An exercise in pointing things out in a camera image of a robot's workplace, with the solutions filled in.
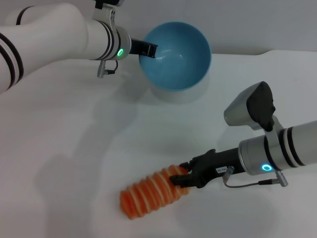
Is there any left arm connector cable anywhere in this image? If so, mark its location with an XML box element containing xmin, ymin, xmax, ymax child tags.
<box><xmin>97</xmin><ymin>59</ymin><xmax>119</xmax><ymax>79</ymax></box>

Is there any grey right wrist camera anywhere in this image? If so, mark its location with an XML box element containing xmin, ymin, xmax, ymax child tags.
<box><xmin>223</xmin><ymin>81</ymin><xmax>276</xmax><ymax>131</ymax></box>

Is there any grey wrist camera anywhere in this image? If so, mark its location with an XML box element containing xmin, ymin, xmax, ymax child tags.
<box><xmin>93</xmin><ymin>0</ymin><xmax>124</xmax><ymax>9</ymax></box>
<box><xmin>223</xmin><ymin>81</ymin><xmax>276</xmax><ymax>131</ymax></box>

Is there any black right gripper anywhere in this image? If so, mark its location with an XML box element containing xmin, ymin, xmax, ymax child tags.
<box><xmin>169</xmin><ymin>147</ymin><xmax>245</xmax><ymax>189</ymax></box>

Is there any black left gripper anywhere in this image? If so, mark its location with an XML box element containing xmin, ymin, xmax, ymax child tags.
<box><xmin>129</xmin><ymin>39</ymin><xmax>159</xmax><ymax>59</ymax></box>

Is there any orange ridged bread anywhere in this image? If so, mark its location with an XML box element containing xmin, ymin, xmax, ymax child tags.
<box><xmin>119</xmin><ymin>166</ymin><xmax>192</xmax><ymax>220</ymax></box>

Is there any right arm connector cable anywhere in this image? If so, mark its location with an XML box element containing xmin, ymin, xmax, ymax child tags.
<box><xmin>221</xmin><ymin>165</ymin><xmax>289</xmax><ymax>189</ymax></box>

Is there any arm connector cable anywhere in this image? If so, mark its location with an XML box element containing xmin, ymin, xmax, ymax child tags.
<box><xmin>97</xmin><ymin>59</ymin><xmax>119</xmax><ymax>79</ymax></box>
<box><xmin>221</xmin><ymin>165</ymin><xmax>289</xmax><ymax>189</ymax></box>

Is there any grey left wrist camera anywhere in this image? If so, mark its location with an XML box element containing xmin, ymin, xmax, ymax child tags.
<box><xmin>93</xmin><ymin>0</ymin><xmax>124</xmax><ymax>9</ymax></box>

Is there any blue bowl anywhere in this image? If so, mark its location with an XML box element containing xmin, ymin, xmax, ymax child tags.
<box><xmin>138</xmin><ymin>21</ymin><xmax>212</xmax><ymax>92</ymax></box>

